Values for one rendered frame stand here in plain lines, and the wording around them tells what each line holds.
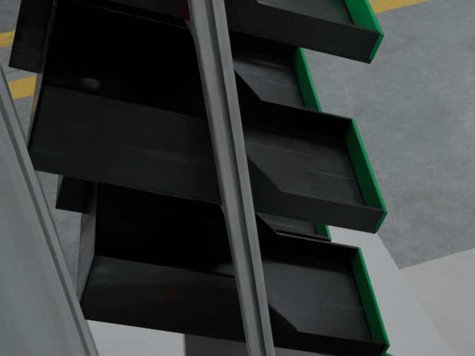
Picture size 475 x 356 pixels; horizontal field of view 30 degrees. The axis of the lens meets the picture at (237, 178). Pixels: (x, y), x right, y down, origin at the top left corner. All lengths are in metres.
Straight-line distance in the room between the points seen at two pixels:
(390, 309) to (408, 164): 1.65
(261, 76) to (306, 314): 0.24
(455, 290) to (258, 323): 0.65
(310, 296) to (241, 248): 0.20
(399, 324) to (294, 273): 0.45
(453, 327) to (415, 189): 1.57
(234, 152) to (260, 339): 0.20
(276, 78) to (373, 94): 2.40
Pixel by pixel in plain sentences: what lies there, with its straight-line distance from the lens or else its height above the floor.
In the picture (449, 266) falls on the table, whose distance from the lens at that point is 1.39.
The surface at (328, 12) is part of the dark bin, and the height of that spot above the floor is 1.52.
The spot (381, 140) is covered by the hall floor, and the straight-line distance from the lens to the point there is 3.05.
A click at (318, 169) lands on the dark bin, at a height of 1.37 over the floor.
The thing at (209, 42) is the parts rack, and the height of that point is 1.56.
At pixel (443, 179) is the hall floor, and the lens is 2.89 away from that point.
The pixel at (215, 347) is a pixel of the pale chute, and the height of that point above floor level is 1.16.
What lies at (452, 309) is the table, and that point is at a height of 0.86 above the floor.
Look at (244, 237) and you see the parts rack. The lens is 0.67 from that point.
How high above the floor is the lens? 1.84
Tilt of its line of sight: 39 degrees down
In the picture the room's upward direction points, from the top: 9 degrees counter-clockwise
